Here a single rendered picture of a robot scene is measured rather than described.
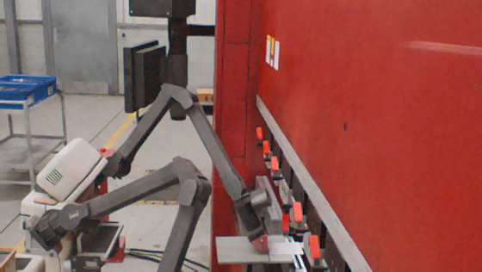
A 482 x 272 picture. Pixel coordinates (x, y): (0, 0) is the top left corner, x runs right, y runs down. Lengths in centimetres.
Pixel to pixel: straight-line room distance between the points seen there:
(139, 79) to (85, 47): 644
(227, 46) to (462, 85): 185
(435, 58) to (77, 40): 855
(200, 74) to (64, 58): 242
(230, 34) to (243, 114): 41
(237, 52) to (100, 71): 675
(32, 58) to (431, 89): 895
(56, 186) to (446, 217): 124
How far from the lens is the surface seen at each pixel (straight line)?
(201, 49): 871
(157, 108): 182
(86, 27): 902
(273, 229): 214
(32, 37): 941
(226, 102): 247
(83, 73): 914
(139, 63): 264
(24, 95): 462
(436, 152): 73
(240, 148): 254
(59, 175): 163
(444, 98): 71
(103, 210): 145
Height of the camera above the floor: 190
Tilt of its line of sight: 17 degrees down
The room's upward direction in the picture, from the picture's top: 2 degrees clockwise
